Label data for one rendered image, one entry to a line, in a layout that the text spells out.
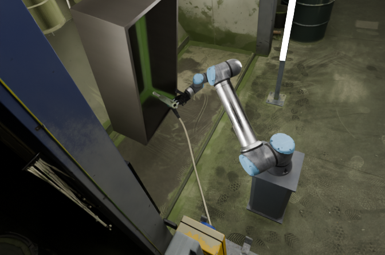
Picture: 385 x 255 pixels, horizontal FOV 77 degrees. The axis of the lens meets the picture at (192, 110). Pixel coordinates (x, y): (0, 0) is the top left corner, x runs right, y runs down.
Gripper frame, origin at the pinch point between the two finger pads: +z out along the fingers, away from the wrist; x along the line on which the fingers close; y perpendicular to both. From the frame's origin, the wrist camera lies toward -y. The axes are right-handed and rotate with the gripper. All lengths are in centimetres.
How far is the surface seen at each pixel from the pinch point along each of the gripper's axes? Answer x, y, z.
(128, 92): -29, -42, 27
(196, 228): -148, -43, 45
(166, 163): 15, 58, 32
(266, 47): 63, 54, -177
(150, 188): 2, 60, 59
